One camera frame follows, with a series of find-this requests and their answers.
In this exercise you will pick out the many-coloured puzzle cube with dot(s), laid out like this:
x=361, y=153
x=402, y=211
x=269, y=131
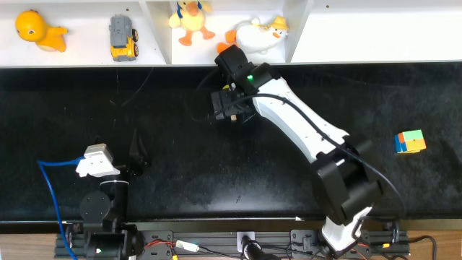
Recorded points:
x=411, y=142

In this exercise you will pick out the white plush duck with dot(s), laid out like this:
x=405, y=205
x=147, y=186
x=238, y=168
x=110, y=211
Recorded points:
x=260, y=38

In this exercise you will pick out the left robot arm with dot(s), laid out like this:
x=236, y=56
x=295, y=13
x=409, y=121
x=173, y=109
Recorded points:
x=95, y=211

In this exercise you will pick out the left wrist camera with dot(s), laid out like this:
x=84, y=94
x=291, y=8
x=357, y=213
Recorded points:
x=96, y=162

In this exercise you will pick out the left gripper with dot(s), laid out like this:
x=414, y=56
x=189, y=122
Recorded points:
x=135, y=170

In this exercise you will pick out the grey and yellow toy truck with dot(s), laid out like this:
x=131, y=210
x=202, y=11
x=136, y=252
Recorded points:
x=122, y=39

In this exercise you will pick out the yellow rubber duck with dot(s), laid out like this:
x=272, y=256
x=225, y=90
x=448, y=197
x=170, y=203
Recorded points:
x=34, y=27

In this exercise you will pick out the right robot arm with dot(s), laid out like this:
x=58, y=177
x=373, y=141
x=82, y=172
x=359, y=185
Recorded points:
x=296, y=119

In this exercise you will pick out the mounting rail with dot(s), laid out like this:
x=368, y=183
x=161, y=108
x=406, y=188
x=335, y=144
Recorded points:
x=216, y=241

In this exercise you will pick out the yellow plush duck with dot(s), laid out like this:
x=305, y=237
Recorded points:
x=191, y=20

